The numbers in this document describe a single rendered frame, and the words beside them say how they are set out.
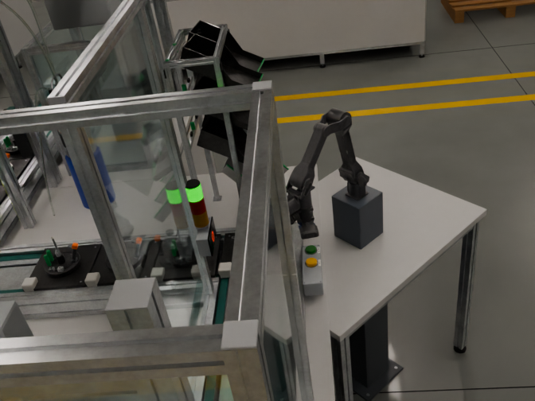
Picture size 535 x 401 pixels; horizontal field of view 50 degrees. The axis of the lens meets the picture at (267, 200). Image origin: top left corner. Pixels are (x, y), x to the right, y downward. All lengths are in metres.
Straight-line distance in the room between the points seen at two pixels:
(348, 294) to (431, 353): 1.04
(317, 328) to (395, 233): 0.58
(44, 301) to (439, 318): 1.97
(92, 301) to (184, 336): 1.74
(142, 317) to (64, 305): 1.48
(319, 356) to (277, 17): 4.42
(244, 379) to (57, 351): 0.16
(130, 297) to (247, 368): 0.36
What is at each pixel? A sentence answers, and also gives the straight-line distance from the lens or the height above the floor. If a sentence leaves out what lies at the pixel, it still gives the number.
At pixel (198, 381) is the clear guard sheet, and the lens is 0.55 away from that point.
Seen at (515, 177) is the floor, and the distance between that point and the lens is 4.33.
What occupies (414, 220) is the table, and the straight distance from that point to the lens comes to 2.45.
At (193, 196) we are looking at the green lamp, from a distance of 1.78.
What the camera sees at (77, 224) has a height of 0.86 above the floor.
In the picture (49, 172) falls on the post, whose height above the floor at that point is 0.95.
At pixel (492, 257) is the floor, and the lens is 3.62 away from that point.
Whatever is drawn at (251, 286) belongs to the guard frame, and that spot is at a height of 1.99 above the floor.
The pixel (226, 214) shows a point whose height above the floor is 0.86.
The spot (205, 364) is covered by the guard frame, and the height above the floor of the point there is 1.97.
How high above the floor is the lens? 2.36
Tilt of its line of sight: 35 degrees down
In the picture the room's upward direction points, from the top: 9 degrees counter-clockwise
